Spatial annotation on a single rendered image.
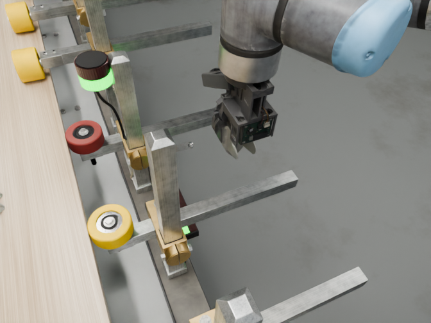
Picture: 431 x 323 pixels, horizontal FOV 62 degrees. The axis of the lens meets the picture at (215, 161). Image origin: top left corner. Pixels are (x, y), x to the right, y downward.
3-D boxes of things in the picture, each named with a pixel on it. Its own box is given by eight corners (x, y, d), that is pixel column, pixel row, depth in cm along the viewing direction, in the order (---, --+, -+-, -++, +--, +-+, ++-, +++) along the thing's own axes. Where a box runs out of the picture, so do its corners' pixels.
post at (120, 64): (150, 194, 103) (124, 47, 67) (154, 203, 101) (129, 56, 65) (138, 198, 102) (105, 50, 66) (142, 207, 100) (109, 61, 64)
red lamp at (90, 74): (106, 57, 68) (104, 47, 67) (113, 75, 65) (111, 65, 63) (74, 64, 67) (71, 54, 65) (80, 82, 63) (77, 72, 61)
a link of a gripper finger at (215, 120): (213, 145, 66) (215, 109, 59) (210, 139, 67) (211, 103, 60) (236, 138, 67) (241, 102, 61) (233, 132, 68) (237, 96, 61)
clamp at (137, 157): (137, 129, 93) (135, 115, 89) (153, 166, 85) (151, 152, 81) (116, 135, 92) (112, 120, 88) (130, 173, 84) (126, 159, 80)
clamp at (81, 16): (92, 4, 115) (88, -12, 111) (101, 25, 107) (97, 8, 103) (72, 8, 113) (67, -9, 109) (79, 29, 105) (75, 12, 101)
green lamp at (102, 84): (109, 68, 70) (106, 59, 69) (116, 86, 67) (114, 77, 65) (77, 75, 69) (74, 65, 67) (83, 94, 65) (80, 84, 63)
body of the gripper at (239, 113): (233, 150, 59) (240, 93, 50) (212, 118, 64) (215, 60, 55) (273, 138, 61) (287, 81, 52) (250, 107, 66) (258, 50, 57)
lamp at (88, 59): (123, 129, 83) (104, 47, 66) (129, 146, 80) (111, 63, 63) (97, 136, 81) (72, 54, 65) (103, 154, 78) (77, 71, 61)
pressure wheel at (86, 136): (106, 147, 92) (97, 114, 83) (114, 170, 87) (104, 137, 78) (74, 156, 90) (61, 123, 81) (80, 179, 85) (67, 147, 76)
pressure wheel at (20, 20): (22, -5, 101) (30, 20, 101) (29, 11, 109) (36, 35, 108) (-1, -2, 100) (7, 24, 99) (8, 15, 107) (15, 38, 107)
